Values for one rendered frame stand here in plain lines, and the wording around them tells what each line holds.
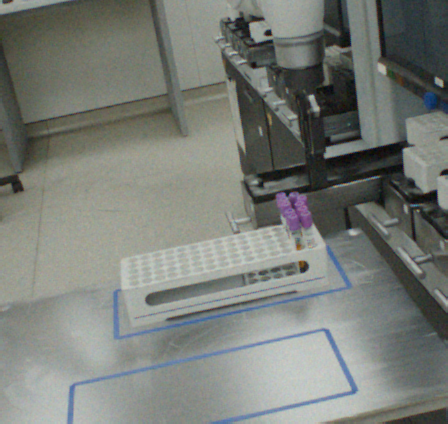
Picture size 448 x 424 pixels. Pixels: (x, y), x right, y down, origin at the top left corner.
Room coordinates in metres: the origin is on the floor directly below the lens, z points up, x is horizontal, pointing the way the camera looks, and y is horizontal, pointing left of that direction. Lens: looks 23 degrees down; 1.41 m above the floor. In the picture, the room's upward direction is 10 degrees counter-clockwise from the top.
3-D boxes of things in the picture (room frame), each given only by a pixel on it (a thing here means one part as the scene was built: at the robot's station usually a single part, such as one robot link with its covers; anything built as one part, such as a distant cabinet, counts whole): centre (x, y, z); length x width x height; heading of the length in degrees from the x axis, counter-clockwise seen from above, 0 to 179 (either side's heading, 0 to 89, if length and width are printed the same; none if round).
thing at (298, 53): (1.40, -0.18, 1.07); 0.09 x 0.09 x 0.06
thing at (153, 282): (1.05, 0.02, 0.85); 0.30 x 0.10 x 0.06; 93
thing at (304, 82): (1.40, -0.18, 1.00); 0.08 x 0.07 x 0.09; 6
